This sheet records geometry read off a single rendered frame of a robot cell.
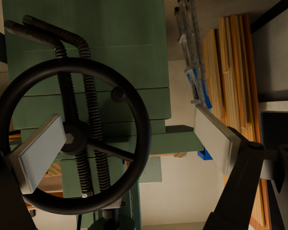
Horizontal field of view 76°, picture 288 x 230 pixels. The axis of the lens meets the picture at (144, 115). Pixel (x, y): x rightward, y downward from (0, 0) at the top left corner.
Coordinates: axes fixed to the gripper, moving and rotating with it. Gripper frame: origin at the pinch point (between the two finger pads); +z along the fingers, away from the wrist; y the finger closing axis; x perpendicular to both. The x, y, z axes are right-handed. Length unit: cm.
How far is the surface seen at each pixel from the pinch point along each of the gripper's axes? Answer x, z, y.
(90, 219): -68, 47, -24
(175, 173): -199, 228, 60
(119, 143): -14.4, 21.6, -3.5
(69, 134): -6.9, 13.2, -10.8
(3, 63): 3, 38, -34
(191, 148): -21.9, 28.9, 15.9
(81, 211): -20.4, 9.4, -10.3
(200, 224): -275, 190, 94
